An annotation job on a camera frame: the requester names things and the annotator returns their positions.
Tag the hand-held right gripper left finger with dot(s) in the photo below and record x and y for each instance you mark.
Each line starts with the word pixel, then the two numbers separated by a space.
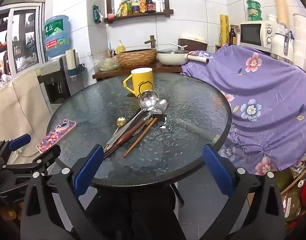
pixel 89 171

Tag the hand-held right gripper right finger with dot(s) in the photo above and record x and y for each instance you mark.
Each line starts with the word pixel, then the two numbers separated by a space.
pixel 216 171

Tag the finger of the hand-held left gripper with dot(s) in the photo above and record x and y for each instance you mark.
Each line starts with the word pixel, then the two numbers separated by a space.
pixel 49 158
pixel 19 142

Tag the black gold-banded chopstick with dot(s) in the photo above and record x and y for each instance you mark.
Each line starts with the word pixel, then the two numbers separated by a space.
pixel 139 131
pixel 118 148

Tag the small gold spoon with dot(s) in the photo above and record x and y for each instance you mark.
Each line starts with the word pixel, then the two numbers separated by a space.
pixel 121 121

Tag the silver spoon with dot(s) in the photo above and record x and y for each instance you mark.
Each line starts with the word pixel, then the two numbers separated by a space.
pixel 162 105
pixel 156 110

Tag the steel ladle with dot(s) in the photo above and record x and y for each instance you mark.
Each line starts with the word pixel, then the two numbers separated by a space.
pixel 148 100

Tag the yellow mug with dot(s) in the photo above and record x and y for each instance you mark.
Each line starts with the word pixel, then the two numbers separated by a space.
pixel 141 82

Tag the phone in floral pink case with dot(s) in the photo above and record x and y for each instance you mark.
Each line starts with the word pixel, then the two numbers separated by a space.
pixel 55 137

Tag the beige cloth cover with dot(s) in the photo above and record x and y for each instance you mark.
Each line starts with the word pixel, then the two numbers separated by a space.
pixel 20 105

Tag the round glass table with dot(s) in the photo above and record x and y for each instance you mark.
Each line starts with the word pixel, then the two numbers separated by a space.
pixel 187 120

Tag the water dispenser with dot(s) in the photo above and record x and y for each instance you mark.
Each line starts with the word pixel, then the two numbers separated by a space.
pixel 55 80

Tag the pile of colourful snack bags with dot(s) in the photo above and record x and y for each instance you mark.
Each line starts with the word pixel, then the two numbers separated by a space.
pixel 296 195

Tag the purple floral cloth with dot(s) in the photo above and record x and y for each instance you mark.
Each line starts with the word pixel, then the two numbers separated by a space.
pixel 262 100

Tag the teal cup holder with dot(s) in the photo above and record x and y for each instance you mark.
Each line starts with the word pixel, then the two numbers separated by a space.
pixel 78 70

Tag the white paper cup sleeve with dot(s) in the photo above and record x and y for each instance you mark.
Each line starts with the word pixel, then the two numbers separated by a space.
pixel 71 58

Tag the sliding glass window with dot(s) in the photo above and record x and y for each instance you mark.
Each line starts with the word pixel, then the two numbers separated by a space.
pixel 23 37

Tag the clear plastic bag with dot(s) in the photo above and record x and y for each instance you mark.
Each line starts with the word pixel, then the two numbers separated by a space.
pixel 106 63

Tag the blue water jug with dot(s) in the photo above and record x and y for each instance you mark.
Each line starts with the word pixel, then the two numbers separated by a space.
pixel 56 35

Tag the dark wooden counter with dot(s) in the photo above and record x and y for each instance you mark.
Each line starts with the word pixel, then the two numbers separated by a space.
pixel 165 69

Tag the toothbrush cup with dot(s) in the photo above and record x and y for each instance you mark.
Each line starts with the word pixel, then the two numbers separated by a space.
pixel 111 52

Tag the white pan with glass lid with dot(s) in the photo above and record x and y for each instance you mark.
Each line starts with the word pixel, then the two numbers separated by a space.
pixel 171 57

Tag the wicker wash basin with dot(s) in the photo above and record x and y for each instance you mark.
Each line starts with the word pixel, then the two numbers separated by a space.
pixel 136 57

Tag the small wooden box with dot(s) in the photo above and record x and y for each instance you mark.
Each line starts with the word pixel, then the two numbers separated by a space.
pixel 219 48

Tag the yellow soap dispenser bottle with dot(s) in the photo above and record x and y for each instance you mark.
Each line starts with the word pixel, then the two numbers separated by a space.
pixel 120 48

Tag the brown and white rice cooker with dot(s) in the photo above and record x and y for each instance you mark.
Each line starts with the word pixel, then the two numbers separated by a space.
pixel 192 42

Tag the white rice paddle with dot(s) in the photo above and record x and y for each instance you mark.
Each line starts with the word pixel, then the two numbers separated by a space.
pixel 179 45

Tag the brown glass bottle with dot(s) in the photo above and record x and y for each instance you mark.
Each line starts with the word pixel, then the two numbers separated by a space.
pixel 232 37

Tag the white microwave oven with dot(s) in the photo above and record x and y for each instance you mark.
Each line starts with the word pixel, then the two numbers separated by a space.
pixel 252 35

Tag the yellow wrap roll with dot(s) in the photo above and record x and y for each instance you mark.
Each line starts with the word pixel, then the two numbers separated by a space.
pixel 224 30

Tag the bamboo style faucet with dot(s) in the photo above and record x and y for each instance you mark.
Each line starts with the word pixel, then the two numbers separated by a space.
pixel 151 42

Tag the green hanging packet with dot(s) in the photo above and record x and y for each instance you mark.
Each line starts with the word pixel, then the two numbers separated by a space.
pixel 97 13

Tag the small pink dish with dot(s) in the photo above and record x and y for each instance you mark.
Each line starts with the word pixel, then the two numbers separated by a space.
pixel 111 15

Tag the stack of toilet paper rolls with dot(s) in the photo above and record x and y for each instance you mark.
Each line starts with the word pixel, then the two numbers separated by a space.
pixel 301 40

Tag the small white jar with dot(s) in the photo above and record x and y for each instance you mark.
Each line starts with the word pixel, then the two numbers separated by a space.
pixel 272 18

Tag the row of condiment bottles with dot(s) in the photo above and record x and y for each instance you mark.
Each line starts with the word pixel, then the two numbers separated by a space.
pixel 143 5

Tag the tall stack of paper cups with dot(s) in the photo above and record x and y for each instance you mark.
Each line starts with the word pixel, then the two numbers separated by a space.
pixel 280 2

